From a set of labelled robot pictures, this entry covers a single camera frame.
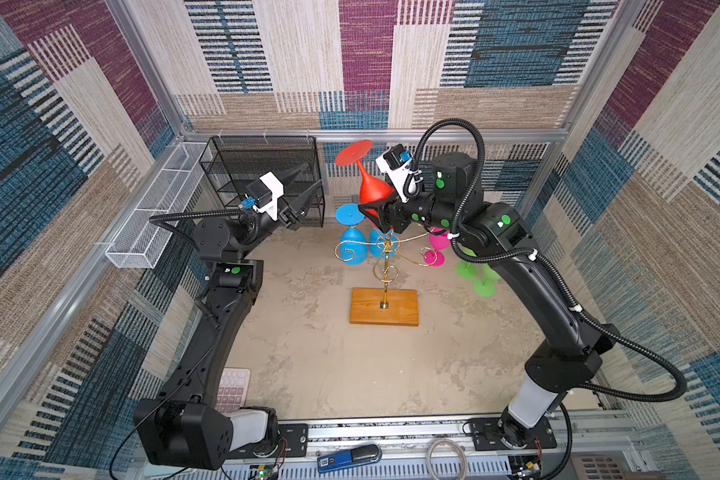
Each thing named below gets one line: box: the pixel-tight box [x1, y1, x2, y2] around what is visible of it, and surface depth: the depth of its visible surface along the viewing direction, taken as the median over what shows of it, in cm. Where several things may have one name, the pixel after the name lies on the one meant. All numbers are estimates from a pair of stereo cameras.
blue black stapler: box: [317, 444, 383, 474], surface depth 70 cm
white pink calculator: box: [215, 367, 251, 413], surface depth 82 cm
